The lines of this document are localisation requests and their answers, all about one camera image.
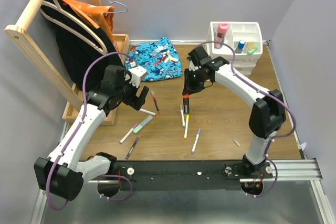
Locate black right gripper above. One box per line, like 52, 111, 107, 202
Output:
182, 68, 208, 96

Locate orange black highlighter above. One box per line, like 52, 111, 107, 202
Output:
183, 94, 190, 114

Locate red clear-cap pen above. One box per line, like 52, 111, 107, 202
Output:
151, 90, 160, 114

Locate pink cap white marker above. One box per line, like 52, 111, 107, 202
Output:
139, 109, 157, 116

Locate mint grey highlighter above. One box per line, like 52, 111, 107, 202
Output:
132, 115, 153, 134

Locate grey cap white marker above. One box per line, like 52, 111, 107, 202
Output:
180, 104, 186, 128

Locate purple cap white marker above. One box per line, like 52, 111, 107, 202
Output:
119, 123, 138, 144

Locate yellow cap white marker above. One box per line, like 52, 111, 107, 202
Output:
184, 114, 190, 139

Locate dark purple pen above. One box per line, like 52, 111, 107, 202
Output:
125, 136, 140, 160

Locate blue cap white marker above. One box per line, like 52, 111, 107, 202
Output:
191, 129, 201, 154

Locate pink lid pen tube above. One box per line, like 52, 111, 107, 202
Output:
214, 22, 229, 49

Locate tan eraser block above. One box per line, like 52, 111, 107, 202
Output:
247, 41, 254, 50

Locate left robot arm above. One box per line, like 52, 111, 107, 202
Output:
34, 65, 149, 201

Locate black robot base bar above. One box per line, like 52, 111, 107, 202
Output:
97, 158, 274, 196

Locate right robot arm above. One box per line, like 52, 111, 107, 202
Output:
182, 47, 286, 178

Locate blue shark print cloth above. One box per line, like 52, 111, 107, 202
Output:
124, 37, 182, 82

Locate wooden clothes rack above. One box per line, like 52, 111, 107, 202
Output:
4, 0, 130, 125

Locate white drawer organizer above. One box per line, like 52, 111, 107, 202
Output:
205, 22, 263, 77

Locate black hanging garment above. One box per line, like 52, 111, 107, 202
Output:
41, 5, 123, 91

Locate orange garment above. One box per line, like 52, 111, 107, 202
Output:
61, 0, 119, 53

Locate white wooden hanger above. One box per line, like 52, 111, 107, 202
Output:
36, 0, 109, 56

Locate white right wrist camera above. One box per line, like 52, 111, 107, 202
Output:
187, 51, 200, 71

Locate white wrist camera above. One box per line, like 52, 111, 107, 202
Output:
187, 51, 200, 71
125, 66, 148, 88

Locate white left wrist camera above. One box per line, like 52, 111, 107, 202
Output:
125, 66, 148, 88

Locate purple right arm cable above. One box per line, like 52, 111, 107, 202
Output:
194, 40, 297, 198

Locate aluminium rail frame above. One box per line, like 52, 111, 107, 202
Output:
30, 39, 336, 224

